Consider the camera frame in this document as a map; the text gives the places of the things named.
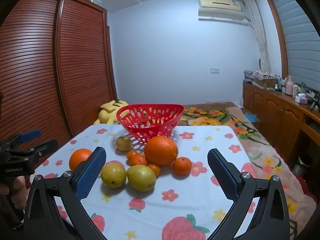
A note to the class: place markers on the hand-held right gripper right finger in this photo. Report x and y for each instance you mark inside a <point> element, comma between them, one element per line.
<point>225,177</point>

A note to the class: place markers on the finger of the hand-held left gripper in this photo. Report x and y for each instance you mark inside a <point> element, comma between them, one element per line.
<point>30,133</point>
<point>40,147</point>

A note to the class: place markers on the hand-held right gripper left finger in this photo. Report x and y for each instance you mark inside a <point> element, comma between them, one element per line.
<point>90,172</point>

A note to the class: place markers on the medium orange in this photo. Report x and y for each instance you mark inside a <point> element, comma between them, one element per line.
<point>78,158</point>

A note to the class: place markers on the yellow-green pear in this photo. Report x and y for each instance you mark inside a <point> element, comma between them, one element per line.
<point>113,175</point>
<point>141,180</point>

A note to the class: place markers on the small yellow-green fruit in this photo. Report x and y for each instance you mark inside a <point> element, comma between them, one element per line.
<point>123,143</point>

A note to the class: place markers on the large mandarin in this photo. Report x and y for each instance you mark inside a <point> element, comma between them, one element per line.
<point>182,165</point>

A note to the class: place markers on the red perforated plastic basket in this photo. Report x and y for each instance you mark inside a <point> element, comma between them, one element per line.
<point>130,126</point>

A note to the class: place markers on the large orange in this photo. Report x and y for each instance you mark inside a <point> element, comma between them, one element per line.
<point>161,150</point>

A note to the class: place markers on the person's left hand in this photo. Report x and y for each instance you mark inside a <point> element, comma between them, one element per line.
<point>17,188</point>

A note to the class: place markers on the floral blanket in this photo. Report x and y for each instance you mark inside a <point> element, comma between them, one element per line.
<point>262,142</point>

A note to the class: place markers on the yellow plush toy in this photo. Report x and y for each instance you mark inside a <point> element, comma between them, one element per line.
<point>107,112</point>

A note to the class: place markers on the blue cloth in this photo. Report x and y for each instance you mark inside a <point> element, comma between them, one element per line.
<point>251,117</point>

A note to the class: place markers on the white floral strawberry tablecloth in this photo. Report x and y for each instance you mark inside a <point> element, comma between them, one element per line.
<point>150,205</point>

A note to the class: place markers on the dark metal pot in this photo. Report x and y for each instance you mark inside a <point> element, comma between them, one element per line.
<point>301,166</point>

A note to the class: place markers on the wooden sideboard cabinet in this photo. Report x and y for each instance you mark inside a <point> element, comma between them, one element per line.
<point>275,115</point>

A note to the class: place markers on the brown louvered wooden wardrobe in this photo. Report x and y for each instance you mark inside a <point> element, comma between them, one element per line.
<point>82,67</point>

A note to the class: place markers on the pink tissue box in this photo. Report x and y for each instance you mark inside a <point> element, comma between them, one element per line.
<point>301,99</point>

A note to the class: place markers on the pink bottle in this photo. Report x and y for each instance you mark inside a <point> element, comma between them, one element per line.
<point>289,86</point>

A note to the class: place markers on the white patterned curtain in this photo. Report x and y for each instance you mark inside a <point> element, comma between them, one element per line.
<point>260,35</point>

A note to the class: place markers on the clear plastic box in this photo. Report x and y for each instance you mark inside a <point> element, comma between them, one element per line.
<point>94,0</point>

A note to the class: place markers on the grey window blind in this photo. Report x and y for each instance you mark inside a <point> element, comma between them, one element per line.
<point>300,42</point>

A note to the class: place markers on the white wall socket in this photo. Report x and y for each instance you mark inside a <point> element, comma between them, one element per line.
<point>214,70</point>

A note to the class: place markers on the white wall air conditioner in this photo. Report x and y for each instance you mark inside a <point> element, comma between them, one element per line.
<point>220,7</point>

